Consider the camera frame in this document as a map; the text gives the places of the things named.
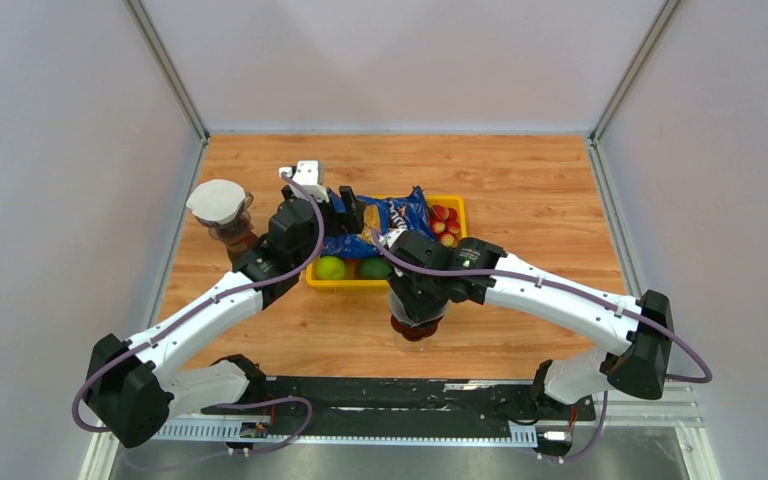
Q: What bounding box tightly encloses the red lychee bunch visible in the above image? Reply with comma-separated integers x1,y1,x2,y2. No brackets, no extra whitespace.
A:
429,204,463,247

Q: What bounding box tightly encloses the white coffee filter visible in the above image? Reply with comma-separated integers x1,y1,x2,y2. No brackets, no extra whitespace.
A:
185,179,250,227

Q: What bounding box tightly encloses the blue chips bag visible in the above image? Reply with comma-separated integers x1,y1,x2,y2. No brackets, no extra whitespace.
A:
321,186,436,260

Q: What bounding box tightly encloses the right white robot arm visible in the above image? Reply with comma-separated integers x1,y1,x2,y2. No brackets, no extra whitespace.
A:
377,229,673,418

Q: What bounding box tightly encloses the dark green lime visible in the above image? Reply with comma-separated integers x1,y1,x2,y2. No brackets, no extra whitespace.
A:
356,257,392,281

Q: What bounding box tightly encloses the brown glass cup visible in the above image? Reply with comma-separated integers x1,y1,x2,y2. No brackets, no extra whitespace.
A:
222,229,258,264

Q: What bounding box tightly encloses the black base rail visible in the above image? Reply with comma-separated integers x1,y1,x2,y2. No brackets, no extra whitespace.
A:
195,374,597,442

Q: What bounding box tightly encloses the yellow plastic tray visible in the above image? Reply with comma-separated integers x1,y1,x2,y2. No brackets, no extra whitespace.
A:
305,194,468,291

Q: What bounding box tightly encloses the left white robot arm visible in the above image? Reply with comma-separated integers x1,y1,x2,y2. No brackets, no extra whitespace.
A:
72,186,367,448

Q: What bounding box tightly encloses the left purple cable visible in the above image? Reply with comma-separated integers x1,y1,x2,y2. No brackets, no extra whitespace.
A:
71,173,327,458

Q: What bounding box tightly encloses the clear glass beaker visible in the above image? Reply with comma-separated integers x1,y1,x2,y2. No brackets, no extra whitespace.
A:
395,336,437,355

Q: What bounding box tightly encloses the yellow-green lime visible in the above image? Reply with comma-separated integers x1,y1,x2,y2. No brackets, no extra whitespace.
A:
314,255,348,281

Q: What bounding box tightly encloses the brown coffee dripper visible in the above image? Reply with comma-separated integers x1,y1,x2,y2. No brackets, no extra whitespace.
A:
388,290,449,342

